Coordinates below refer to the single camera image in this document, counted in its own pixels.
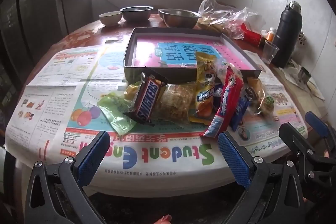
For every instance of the brown chocolate bar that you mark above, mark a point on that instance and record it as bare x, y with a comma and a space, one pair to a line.
147, 98

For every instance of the small white ceramic bowl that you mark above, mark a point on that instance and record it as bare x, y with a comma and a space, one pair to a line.
110, 18

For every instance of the black thermos bottle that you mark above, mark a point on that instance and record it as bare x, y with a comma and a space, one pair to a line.
286, 35

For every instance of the clear plastic bag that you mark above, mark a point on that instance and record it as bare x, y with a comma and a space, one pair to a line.
225, 16

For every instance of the white pill bottle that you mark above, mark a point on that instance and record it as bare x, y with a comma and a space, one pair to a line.
263, 32

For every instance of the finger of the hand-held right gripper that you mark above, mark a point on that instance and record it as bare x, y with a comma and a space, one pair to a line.
291, 134
315, 120

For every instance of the long red wafer packet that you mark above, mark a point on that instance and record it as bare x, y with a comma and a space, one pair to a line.
225, 106

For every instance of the brown cake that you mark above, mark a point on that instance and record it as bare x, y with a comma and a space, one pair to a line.
249, 93

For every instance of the beige printed paper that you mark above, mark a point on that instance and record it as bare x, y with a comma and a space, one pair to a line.
296, 90

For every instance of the green pastry packet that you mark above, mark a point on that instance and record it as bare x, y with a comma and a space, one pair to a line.
115, 111

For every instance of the pink workbook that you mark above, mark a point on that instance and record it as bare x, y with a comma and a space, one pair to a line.
147, 50

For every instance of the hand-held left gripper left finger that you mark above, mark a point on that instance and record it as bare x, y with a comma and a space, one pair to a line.
92, 158

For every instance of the large steel bowl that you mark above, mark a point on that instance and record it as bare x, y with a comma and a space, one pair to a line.
178, 20

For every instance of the printed newspaper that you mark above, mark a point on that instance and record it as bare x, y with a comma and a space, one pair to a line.
65, 77

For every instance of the clear plastic cup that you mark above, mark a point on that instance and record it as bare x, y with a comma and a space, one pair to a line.
269, 52

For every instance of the small metal cup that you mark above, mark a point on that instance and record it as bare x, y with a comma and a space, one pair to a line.
304, 75

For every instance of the crumbly cake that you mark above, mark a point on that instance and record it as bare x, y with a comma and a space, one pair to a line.
176, 100

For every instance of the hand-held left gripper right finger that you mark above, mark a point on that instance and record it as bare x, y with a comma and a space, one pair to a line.
233, 158

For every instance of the black white spotted ornament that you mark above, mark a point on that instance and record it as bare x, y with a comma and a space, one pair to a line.
302, 39

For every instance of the person's left hand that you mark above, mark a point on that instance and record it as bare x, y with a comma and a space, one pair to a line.
165, 219

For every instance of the blue cookie packet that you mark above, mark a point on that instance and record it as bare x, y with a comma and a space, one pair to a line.
240, 111

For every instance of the flatbread stack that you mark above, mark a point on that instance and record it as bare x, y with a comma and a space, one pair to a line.
210, 22

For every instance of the round cookie packet green label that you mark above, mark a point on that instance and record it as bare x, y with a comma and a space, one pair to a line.
266, 104

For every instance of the orange pill bottle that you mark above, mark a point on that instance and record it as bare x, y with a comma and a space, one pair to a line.
269, 35

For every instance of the red tissue box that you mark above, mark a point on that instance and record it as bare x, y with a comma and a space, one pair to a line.
250, 35

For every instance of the dark grey refrigerator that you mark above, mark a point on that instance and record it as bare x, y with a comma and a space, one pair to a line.
31, 3

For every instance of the grey cardboard box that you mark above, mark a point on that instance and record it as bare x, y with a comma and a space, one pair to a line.
136, 73

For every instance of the yellow cartoon snack packet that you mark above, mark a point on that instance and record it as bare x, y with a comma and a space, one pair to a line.
206, 74

